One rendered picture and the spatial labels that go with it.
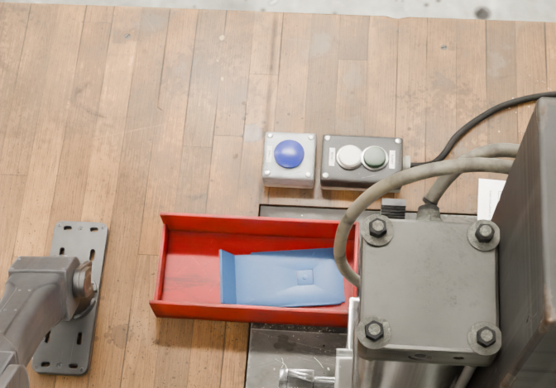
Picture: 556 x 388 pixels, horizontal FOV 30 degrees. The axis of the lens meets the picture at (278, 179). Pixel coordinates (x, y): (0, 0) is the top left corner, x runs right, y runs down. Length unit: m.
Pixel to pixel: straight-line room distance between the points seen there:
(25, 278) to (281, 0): 1.54
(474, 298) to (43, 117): 0.90
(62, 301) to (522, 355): 0.69
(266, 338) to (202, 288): 0.10
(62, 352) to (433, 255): 0.72
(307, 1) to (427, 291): 1.95
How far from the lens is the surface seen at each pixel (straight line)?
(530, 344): 0.58
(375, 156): 1.35
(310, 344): 1.30
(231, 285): 1.31
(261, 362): 1.30
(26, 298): 1.14
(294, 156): 1.35
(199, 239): 1.35
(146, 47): 1.49
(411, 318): 0.68
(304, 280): 1.31
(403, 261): 0.69
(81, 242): 1.37
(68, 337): 1.33
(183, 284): 1.33
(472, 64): 1.47
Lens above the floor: 2.16
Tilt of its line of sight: 66 degrees down
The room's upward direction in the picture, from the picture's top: 6 degrees counter-clockwise
